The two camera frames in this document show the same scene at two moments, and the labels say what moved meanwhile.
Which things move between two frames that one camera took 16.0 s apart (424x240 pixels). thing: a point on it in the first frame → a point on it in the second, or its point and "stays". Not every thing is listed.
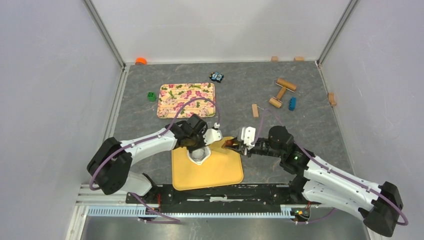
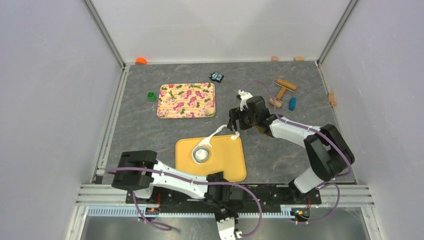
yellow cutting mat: [224, 167] stays
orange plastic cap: [140, 61] stays
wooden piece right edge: [331, 99] stays
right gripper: [239, 146] → [236, 114]
